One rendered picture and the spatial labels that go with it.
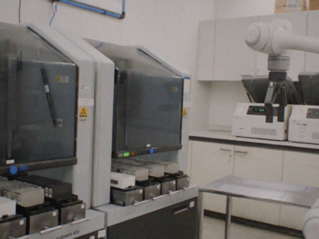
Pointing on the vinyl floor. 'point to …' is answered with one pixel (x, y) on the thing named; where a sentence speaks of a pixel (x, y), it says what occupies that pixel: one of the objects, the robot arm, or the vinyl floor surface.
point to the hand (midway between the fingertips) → (275, 119)
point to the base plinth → (256, 224)
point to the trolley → (255, 195)
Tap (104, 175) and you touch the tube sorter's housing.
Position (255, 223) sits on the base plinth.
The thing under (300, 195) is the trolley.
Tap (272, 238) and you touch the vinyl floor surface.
